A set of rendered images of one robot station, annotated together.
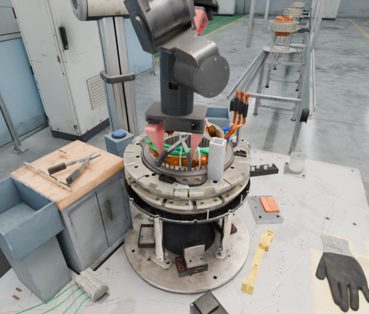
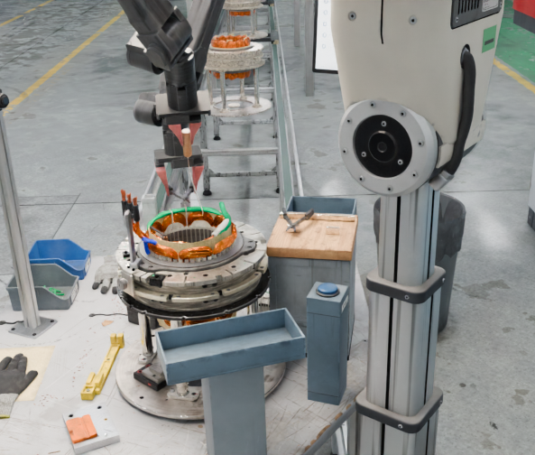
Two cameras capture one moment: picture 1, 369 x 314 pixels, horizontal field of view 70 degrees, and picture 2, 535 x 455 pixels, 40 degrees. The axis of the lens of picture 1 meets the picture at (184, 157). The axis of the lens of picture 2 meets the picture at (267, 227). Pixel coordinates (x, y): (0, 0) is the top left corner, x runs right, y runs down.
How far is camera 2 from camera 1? 201 cm
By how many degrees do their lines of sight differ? 119
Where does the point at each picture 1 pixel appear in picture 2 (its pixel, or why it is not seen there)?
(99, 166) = (282, 236)
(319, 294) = (41, 361)
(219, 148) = (146, 197)
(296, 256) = (55, 386)
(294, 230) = (47, 414)
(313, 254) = (32, 394)
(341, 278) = (11, 370)
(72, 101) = not seen: outside the picture
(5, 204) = not seen: hidden behind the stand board
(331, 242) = (0, 408)
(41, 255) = not seen: hidden behind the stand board
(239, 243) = (128, 367)
